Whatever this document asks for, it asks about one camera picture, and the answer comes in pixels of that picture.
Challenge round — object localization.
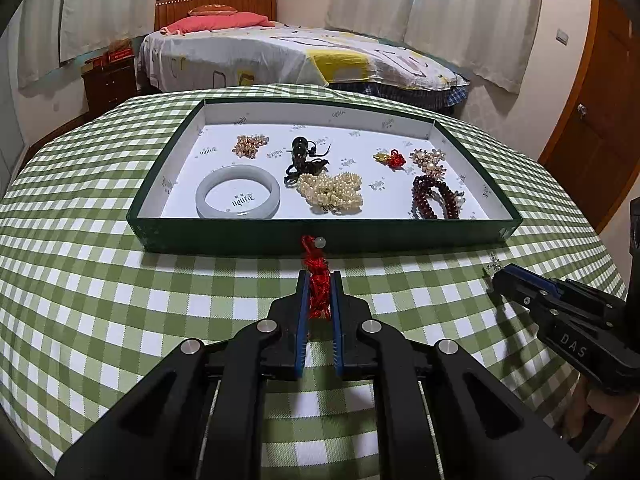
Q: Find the red knotted tassel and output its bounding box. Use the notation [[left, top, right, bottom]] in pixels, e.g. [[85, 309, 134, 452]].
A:
[[300, 235, 333, 321]]

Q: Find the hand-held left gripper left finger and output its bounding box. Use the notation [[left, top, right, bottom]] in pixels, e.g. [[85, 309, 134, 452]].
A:
[[54, 270, 308, 480]]

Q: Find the white pearl necklace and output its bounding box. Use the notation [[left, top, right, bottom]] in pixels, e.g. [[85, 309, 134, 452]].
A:
[[297, 171, 363, 216]]

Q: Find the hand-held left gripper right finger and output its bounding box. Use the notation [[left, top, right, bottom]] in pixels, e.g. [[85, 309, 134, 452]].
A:
[[331, 270, 588, 480]]

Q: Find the green tray with white lining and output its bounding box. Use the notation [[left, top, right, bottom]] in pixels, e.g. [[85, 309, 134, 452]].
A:
[[126, 99, 523, 255]]

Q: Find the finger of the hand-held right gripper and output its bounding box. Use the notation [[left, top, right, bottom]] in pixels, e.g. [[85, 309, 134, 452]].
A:
[[505, 265, 558, 295], [491, 270, 538, 311]]

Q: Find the small gold pearl bracelet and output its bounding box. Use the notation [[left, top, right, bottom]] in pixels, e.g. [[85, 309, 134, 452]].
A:
[[232, 134, 271, 158]]

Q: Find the gold and red charm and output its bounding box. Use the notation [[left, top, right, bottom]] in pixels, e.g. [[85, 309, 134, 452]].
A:
[[372, 148, 407, 170]]

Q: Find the dark red bead bracelet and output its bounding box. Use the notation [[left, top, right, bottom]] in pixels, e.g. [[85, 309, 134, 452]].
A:
[[411, 175, 461, 221]]

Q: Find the pearl flower brooch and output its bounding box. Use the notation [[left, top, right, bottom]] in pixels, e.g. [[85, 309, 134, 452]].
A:
[[410, 147, 448, 178]]

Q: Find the dark wooden nightstand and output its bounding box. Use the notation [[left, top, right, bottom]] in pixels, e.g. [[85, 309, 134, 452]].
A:
[[82, 57, 138, 116]]

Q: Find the black bead cord pendant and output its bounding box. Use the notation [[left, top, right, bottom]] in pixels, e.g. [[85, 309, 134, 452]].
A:
[[284, 136, 333, 187]]

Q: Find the wooden headboard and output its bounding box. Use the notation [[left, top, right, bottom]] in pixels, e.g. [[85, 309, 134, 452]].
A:
[[154, 0, 277, 31]]

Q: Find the bed with patterned sheet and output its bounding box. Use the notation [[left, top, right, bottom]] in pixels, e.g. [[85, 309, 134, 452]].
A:
[[137, 22, 471, 111]]

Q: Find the pink pillow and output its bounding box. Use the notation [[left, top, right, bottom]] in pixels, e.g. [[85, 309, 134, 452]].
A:
[[165, 11, 276, 36]]

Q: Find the pale jade bangle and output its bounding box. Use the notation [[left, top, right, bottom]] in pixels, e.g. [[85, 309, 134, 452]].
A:
[[195, 165, 282, 220]]

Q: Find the brown wooden door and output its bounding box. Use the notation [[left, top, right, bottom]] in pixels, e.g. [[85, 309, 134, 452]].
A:
[[537, 0, 640, 233]]

